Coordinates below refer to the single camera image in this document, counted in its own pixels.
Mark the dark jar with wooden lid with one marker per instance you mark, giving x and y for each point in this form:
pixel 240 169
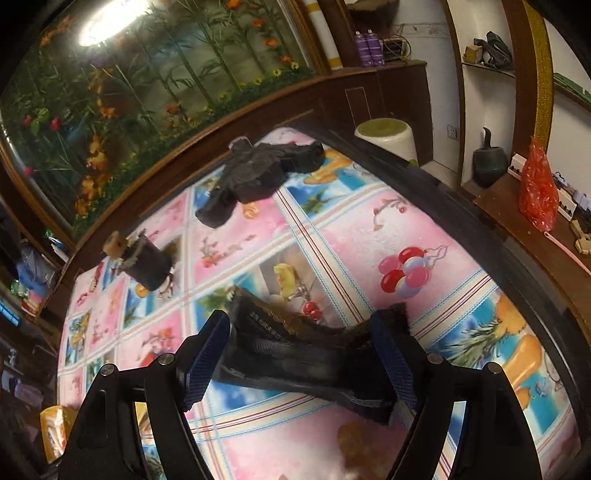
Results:
pixel 150 267

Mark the wooden toy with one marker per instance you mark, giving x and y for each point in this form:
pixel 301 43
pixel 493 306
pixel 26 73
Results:
pixel 581 233

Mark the floral wall panel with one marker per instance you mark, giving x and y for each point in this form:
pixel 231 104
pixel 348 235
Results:
pixel 161 92

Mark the small white box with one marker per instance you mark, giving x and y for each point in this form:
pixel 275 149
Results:
pixel 517 165

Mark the dark item on shelf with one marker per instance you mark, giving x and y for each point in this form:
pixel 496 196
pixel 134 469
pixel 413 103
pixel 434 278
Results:
pixel 496 46

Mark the dark wooden cabinet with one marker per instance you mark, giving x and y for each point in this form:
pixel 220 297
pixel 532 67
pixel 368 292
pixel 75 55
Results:
pixel 383 92

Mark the blue plastic bottle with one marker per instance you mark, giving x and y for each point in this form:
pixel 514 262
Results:
pixel 32 272

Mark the white wall socket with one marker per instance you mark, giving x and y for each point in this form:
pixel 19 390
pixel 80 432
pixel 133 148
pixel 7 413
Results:
pixel 453 133

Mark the pink stick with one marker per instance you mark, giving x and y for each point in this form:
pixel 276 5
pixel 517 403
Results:
pixel 563 247

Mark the black wet wipes packet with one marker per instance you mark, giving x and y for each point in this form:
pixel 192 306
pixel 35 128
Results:
pixel 295 360

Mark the white and yellow roll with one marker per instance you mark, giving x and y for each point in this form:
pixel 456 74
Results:
pixel 325 37

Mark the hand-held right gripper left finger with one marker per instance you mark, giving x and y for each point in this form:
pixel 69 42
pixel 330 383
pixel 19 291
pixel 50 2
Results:
pixel 207 364

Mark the red plastic bag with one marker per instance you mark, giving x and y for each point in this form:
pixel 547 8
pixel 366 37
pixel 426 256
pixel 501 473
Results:
pixel 535 189

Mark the wooden side counter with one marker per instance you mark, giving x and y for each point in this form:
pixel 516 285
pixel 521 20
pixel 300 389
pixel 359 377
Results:
pixel 508 217

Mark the dark round vase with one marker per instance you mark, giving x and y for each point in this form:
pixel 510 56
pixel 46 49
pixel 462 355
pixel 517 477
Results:
pixel 489 164

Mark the white stool with green top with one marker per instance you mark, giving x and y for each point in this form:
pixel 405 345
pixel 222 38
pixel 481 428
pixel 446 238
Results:
pixel 388 138

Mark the yellow block on shelf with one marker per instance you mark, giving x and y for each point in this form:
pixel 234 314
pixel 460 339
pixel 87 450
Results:
pixel 471 53

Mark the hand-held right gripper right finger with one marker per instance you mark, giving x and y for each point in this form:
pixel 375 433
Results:
pixel 395 364

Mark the gold arched frame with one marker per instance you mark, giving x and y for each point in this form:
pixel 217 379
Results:
pixel 540 69

